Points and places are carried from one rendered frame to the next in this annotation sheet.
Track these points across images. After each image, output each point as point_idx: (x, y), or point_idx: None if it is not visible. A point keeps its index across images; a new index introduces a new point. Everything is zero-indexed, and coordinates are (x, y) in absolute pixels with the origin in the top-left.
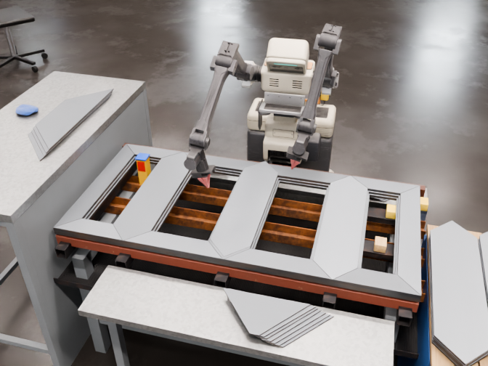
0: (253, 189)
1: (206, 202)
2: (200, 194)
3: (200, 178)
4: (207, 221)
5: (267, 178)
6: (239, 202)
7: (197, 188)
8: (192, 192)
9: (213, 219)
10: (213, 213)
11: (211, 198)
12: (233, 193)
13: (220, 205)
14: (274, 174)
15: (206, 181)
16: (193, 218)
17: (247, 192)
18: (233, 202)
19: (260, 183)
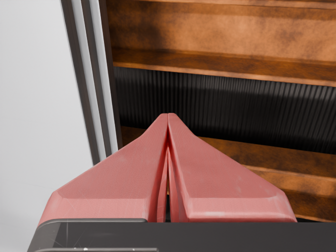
0: (16, 177)
1: (269, 148)
2: (302, 188)
3: (198, 210)
4: (246, 46)
5: (8, 234)
6: (9, 67)
7: (316, 209)
8: (332, 194)
9: (221, 57)
10: (217, 73)
11: (246, 160)
12: (80, 143)
13: (214, 141)
14: (0, 249)
15: (119, 151)
16: (313, 55)
17: (26, 158)
18: (41, 68)
19: (13, 210)
